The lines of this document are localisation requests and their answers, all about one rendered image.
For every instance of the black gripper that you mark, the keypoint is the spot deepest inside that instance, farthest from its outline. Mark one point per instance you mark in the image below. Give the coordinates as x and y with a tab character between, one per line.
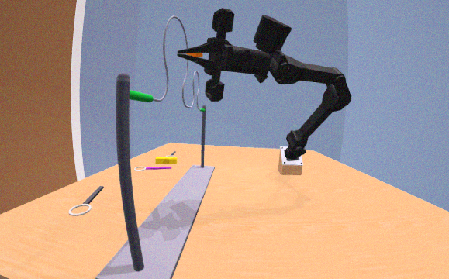
226	57

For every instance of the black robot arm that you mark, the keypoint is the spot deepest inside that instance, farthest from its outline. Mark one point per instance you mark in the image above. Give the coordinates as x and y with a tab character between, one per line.
269	38

